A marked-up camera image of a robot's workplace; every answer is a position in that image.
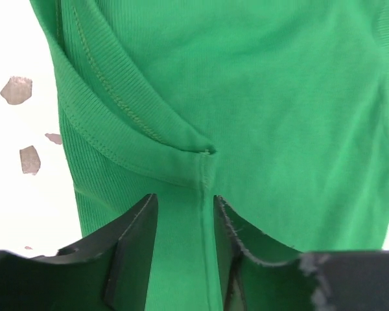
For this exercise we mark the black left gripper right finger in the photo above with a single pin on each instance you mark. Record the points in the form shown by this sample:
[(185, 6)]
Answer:
[(252, 279)]

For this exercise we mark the green tank top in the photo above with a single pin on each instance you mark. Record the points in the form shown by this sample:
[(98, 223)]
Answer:
[(281, 107)]

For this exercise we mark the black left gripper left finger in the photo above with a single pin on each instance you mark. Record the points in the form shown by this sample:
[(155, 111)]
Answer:
[(106, 270)]

